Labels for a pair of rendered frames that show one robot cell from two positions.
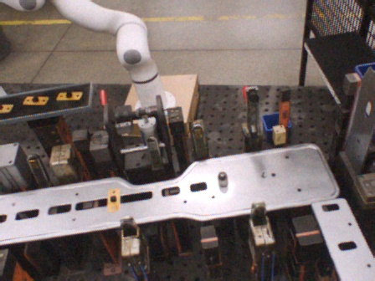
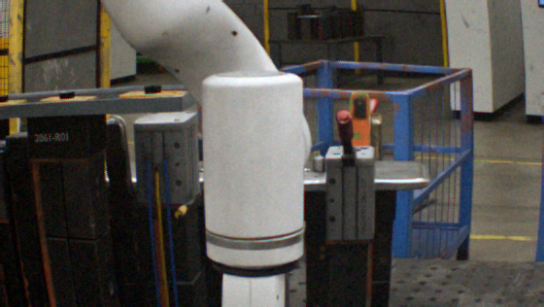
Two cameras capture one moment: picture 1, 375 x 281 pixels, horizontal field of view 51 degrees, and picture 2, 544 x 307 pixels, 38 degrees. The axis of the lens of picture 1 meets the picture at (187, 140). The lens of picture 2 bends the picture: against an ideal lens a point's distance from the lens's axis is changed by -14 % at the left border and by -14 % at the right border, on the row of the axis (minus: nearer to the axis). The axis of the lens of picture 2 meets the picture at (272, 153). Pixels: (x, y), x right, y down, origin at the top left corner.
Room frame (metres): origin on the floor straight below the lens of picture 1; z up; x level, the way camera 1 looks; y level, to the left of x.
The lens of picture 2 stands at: (2.16, 0.89, 1.28)
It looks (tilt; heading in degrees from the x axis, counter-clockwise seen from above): 10 degrees down; 187
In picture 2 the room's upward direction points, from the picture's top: 2 degrees counter-clockwise
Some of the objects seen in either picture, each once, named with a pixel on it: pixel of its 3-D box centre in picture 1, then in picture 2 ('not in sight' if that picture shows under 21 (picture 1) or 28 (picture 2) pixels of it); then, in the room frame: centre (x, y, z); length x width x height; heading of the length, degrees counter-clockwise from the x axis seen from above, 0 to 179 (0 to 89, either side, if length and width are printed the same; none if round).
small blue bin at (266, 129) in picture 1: (275, 128); not in sight; (1.17, -0.38, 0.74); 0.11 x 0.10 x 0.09; 89
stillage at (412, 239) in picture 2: not in sight; (358, 187); (-1.49, 0.79, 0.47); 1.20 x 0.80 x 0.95; 162
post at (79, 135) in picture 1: (97, 172); (33, 255); (0.96, 0.35, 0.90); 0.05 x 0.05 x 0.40; 89
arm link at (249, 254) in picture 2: not in sight; (255, 243); (1.40, 0.78, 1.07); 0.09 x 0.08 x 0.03; 2
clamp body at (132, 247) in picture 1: (143, 269); not in sight; (0.57, 0.20, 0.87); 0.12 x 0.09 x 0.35; 179
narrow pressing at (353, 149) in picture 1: (362, 125); not in sight; (0.72, -0.47, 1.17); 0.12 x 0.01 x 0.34; 179
